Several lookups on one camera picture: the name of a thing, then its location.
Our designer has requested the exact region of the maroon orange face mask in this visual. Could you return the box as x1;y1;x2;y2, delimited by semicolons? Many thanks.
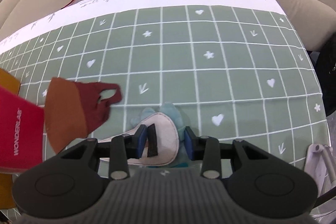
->
44;77;122;153

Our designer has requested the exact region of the pink box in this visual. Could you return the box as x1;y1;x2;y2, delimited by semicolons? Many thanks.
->
1;90;45;173

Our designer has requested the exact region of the green grid tablecloth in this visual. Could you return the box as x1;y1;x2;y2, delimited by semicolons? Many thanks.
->
1;0;331;168

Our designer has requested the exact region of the blue plush eye mask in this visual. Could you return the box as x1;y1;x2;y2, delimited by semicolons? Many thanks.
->
98;101;190;168

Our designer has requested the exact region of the orange white storage box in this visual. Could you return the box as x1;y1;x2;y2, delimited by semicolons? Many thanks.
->
1;69;20;209

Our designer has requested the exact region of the white folding chair frame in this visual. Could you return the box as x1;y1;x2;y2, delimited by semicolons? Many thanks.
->
303;144;335;196

